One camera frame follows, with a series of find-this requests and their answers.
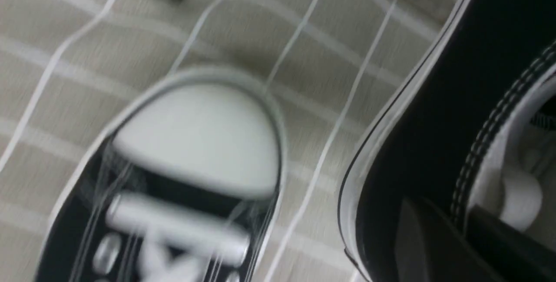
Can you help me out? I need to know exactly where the black canvas sneaker white toe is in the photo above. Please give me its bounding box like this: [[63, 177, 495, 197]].
[[33, 66, 287, 282]]

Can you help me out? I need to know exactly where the grey checked floor mat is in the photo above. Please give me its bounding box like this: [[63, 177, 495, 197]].
[[0, 0, 456, 282]]

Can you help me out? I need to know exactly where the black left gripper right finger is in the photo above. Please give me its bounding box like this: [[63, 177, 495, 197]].
[[467, 206, 556, 282]]

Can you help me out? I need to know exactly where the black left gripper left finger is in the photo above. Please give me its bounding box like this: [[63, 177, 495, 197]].
[[394, 198, 504, 282]]

